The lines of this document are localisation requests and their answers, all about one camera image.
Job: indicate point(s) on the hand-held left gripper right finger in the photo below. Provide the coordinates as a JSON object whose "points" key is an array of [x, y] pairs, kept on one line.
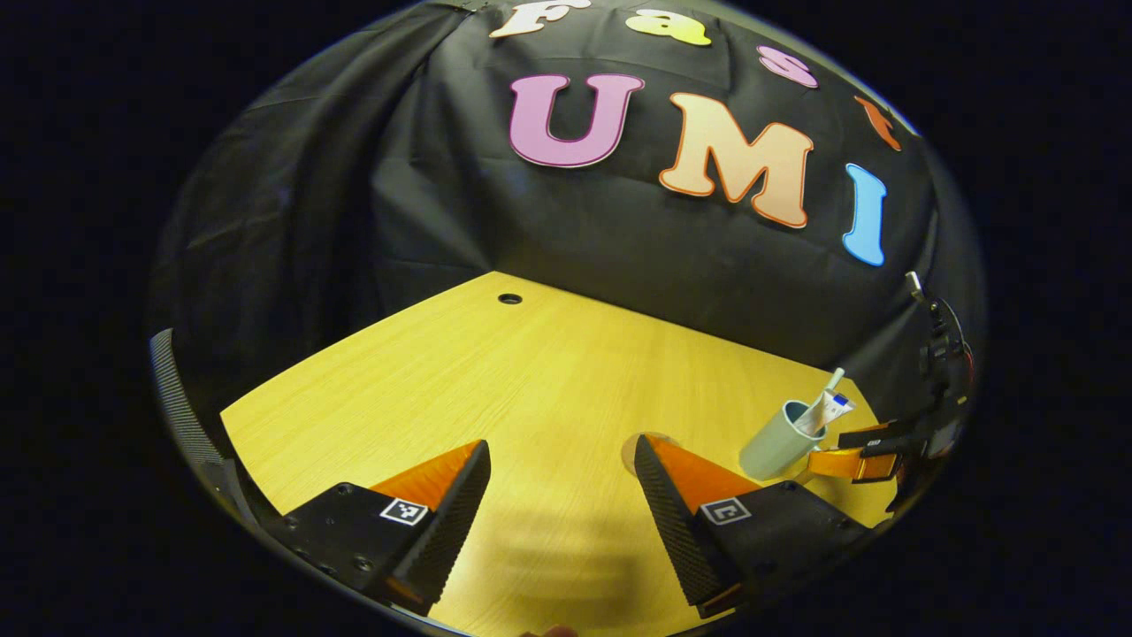
{"points": [[672, 531]]}

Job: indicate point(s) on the white toothpaste tube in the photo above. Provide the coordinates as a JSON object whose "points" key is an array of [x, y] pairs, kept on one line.
{"points": [[833, 409]]}

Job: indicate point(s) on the round wooden coaster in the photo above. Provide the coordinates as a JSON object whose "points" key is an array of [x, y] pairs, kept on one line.
{"points": [[630, 449]]}

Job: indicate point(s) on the wooden desktop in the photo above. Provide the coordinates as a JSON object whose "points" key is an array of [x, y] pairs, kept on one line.
{"points": [[531, 389]]}

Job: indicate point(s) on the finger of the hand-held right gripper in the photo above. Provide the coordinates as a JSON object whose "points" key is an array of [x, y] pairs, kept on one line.
{"points": [[849, 463]]}

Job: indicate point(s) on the pale green toothbrush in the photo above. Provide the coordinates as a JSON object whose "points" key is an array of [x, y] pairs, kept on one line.
{"points": [[831, 382]]}

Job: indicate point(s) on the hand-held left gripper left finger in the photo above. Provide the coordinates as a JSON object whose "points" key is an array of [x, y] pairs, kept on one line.
{"points": [[451, 531]]}

